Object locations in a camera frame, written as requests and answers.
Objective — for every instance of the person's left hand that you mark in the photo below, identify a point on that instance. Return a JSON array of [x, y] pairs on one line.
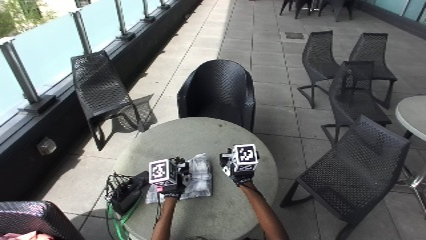
[[176, 181]]

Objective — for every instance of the person's right hand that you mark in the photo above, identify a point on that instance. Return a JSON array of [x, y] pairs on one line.
[[235, 173]]

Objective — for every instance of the clear plastic bag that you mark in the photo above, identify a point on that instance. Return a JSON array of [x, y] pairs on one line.
[[200, 176]]

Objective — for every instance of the white marker cube left glove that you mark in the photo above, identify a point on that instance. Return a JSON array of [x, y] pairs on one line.
[[160, 171]]

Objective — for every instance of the white marker cube glove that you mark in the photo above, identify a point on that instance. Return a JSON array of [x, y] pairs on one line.
[[246, 155], [160, 171]]

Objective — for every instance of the white marker cube right glove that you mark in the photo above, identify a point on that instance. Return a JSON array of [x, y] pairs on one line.
[[246, 155]]

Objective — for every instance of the round grey table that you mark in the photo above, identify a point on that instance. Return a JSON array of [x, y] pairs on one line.
[[208, 160], [413, 115]]

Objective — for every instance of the black electronics box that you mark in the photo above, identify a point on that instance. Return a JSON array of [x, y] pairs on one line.
[[130, 191]]

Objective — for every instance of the black wicker armchair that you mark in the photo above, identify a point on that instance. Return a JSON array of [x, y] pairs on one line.
[[31, 220], [220, 91]]

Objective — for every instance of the black perforated chair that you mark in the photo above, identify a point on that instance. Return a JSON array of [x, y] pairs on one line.
[[317, 61], [373, 56], [104, 90], [355, 96], [355, 173]]

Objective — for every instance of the pink cloth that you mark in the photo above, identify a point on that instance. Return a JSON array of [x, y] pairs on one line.
[[22, 236]]

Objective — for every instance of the glass balustrade with metal posts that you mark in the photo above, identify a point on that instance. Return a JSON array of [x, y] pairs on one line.
[[58, 50]]

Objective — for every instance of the black chairs group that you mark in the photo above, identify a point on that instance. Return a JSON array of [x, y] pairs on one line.
[[317, 6]]

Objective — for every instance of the wall light fixture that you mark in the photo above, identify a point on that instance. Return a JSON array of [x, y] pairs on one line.
[[46, 146]]

